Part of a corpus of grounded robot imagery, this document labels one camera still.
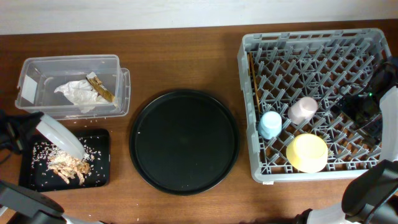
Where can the grey dishwasher rack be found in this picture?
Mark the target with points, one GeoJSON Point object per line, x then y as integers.
{"type": "Point", "coordinates": [293, 65]}

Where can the grey plate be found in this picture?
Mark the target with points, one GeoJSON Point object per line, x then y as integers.
{"type": "Point", "coordinates": [60, 136]}

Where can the gold foil wrapper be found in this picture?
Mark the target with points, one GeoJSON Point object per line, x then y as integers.
{"type": "Point", "coordinates": [97, 84]}

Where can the light blue cup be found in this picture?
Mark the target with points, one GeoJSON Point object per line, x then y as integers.
{"type": "Point", "coordinates": [270, 125]}

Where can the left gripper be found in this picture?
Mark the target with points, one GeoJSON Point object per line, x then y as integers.
{"type": "Point", "coordinates": [20, 126]}

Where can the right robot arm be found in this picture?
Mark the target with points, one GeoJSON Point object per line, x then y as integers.
{"type": "Point", "coordinates": [371, 197]}

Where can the pink cup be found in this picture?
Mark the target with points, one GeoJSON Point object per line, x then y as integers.
{"type": "Point", "coordinates": [303, 109]}

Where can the food scraps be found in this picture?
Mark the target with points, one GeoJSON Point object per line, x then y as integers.
{"type": "Point", "coordinates": [52, 162]}

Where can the black rectangular tray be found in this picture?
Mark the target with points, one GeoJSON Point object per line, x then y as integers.
{"type": "Point", "coordinates": [36, 175]}

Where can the round black serving tray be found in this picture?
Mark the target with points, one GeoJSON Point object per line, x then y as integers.
{"type": "Point", "coordinates": [184, 142]}

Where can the wooden chopstick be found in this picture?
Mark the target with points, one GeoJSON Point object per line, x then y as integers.
{"type": "Point", "coordinates": [251, 61]}

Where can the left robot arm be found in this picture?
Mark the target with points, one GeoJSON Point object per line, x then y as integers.
{"type": "Point", "coordinates": [33, 207]}

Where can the yellow bowl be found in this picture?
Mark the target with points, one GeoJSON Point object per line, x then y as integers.
{"type": "Point", "coordinates": [307, 153]}

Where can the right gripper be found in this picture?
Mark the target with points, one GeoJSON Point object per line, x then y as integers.
{"type": "Point", "coordinates": [371, 133]}

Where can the white tissue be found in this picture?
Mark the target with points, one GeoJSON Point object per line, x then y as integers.
{"type": "Point", "coordinates": [82, 94]}

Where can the clear plastic waste bin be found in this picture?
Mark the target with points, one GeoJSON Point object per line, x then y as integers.
{"type": "Point", "coordinates": [41, 75]}

